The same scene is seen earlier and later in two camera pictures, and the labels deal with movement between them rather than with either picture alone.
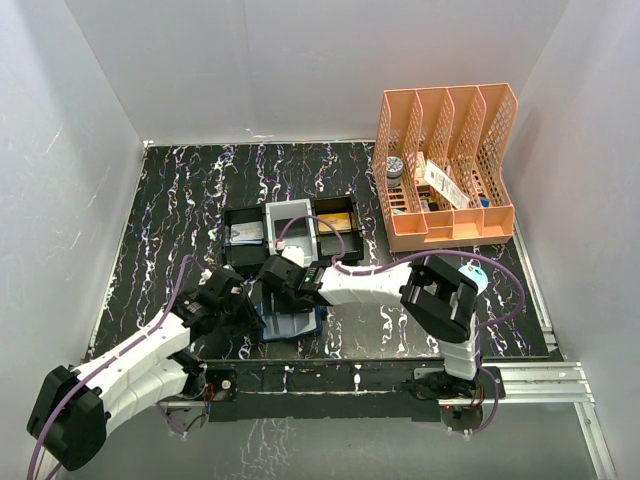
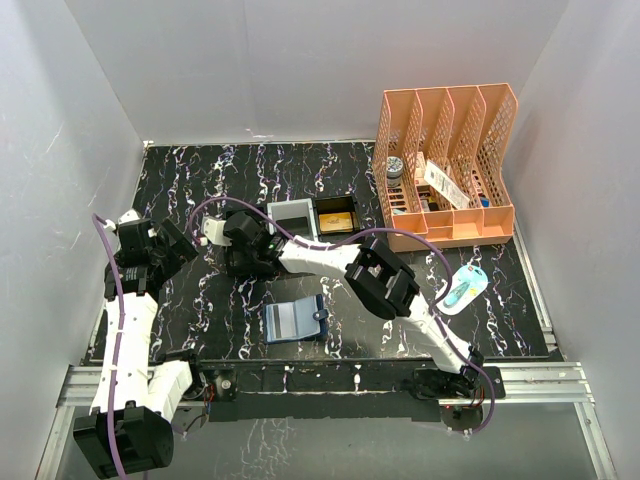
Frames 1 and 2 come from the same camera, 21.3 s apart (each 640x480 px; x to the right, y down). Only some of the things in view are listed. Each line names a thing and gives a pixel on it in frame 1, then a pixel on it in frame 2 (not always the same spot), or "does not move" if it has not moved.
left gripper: (249, 322) to (180, 246)
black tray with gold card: (344, 213) does not move
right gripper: (284, 308) to (234, 246)
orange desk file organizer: (442, 161) does not move
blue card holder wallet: (287, 326) does not move
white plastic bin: (300, 232) does not move
